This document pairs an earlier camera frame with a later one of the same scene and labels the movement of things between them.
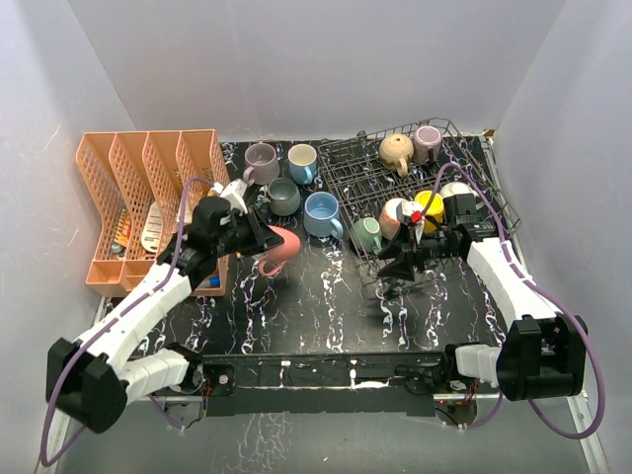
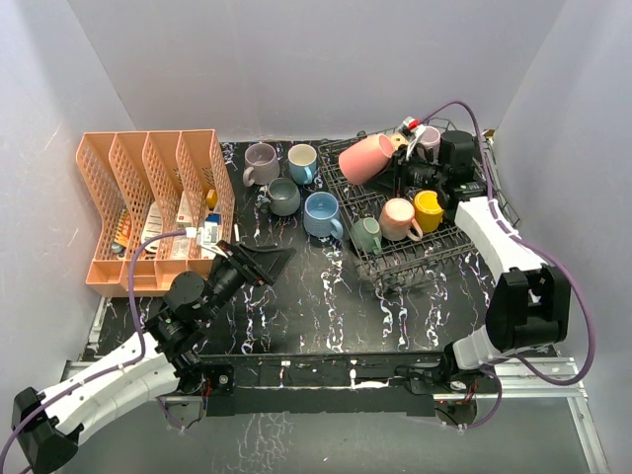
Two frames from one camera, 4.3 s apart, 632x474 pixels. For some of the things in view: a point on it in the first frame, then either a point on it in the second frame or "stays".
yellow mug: [434, 210] stays
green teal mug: [366, 234] stays
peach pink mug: [389, 222] stays
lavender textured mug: [427, 144] stays
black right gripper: [402, 267] to [393, 180]
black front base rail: [349, 385] stays
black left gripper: [263, 237] to [257, 266]
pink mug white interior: [286, 251] to [362, 161]
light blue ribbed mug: [320, 218] stays
